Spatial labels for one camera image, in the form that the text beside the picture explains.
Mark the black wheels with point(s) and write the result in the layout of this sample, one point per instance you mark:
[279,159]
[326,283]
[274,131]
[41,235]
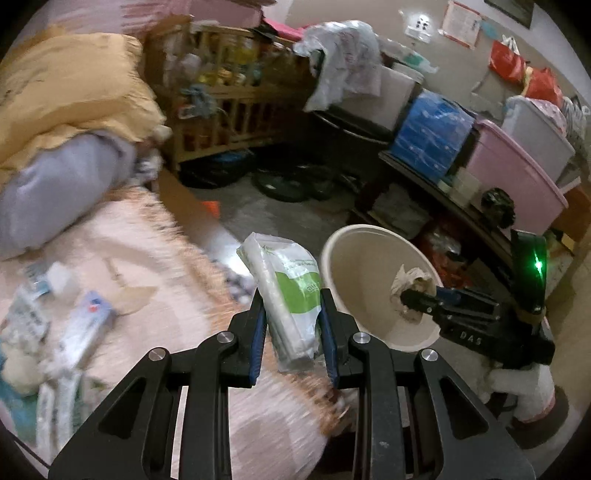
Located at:
[286,187]

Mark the pink bed blanket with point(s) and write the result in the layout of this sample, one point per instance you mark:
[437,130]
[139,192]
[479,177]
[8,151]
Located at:
[152,258]

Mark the white printed cloth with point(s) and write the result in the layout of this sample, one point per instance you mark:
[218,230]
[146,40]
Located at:
[346,55]

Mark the dark chair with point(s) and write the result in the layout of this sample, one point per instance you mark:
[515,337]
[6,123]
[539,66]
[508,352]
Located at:
[360,122]

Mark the pink cloth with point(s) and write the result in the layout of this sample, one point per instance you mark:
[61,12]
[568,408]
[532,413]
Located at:
[221,11]

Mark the long white box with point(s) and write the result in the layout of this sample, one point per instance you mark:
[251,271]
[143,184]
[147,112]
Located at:
[55,406]

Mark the small white box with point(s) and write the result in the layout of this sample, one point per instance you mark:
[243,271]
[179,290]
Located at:
[60,277]

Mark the wall poster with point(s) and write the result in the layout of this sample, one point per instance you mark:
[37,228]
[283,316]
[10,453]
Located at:
[461,23]

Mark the blue white packet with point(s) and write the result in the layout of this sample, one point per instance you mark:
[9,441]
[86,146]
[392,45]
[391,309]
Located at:
[36,276]

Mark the paper wad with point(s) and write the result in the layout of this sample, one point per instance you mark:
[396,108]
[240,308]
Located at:
[406,277]

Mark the wooden crib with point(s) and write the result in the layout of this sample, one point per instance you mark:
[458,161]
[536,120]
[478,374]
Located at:
[231,115]

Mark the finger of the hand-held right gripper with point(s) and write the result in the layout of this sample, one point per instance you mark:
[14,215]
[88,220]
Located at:
[461,309]

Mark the yellow quilt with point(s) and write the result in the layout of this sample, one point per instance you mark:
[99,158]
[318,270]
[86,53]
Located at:
[69,92]

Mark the blue carton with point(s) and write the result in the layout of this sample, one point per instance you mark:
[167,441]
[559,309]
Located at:
[429,134]

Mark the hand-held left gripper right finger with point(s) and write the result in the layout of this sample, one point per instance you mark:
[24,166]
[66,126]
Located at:
[328,341]

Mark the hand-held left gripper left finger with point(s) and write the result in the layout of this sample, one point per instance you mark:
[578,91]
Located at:
[256,341]

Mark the wall socket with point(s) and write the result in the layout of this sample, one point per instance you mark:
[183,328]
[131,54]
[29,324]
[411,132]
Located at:
[420,25]

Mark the beige plastic basin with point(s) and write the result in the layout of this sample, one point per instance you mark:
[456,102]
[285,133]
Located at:
[364,267]

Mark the white green tissue packet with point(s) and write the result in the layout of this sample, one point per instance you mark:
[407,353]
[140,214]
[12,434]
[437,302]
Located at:
[291,286]

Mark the clear storage box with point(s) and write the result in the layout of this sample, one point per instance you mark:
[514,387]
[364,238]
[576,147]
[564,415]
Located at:
[531,129]

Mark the small orange object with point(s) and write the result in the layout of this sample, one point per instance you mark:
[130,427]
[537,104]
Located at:
[212,207]

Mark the grey quilt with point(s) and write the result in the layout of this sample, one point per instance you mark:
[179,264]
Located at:
[55,184]

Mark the pink storage box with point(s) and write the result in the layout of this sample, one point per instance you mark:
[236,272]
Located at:
[508,166]

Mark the orange red bag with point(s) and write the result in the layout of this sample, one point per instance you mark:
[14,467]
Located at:
[542,85]

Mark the dark bag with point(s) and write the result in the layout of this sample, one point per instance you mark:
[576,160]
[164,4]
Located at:
[217,168]

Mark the dark table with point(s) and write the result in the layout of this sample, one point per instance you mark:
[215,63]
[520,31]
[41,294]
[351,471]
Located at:
[406,170]

